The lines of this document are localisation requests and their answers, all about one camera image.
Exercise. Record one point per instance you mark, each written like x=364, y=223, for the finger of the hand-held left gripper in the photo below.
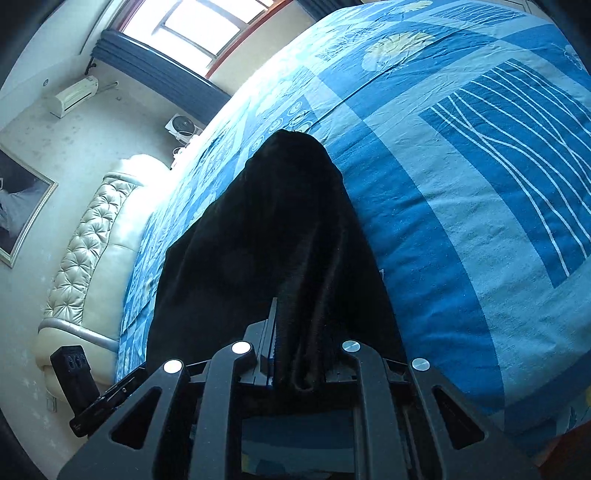
x=113, y=397

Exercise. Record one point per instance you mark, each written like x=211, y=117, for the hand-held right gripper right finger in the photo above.
x=364, y=369

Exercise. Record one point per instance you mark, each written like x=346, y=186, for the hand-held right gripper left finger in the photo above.
x=265, y=360

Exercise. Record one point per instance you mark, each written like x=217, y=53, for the black studded pants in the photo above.
x=277, y=240

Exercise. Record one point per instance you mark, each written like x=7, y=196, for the cream tufted leather headboard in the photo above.
x=92, y=258

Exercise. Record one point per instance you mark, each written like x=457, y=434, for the blue patterned bedsheet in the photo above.
x=438, y=184

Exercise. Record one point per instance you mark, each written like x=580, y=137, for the white box fan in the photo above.
x=182, y=125

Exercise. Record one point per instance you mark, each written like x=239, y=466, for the blue curtain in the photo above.
x=161, y=71

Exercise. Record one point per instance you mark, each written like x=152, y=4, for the window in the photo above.
x=198, y=23

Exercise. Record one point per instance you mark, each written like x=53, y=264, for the framed wall picture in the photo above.
x=21, y=203

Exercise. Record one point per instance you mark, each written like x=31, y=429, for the white wall air conditioner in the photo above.
x=74, y=97

